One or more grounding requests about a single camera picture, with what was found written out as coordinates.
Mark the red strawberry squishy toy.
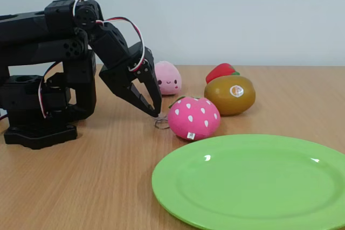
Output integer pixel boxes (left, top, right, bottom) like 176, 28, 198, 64
205, 62, 241, 84

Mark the white red gripper servo cable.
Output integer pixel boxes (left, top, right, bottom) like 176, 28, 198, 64
95, 16, 147, 73

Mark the brown kiwi toy with sticker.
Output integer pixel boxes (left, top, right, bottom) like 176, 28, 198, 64
203, 75, 257, 116

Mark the pink strawberry plush toy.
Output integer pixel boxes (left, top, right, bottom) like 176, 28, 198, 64
167, 95, 222, 142

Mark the white red shoulder servo cable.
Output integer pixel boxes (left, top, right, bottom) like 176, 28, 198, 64
37, 61, 64, 119

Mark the green plastic plate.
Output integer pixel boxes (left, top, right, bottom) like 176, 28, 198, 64
151, 133, 345, 230

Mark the light pink peach plush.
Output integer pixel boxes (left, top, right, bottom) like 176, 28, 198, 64
154, 60, 183, 96

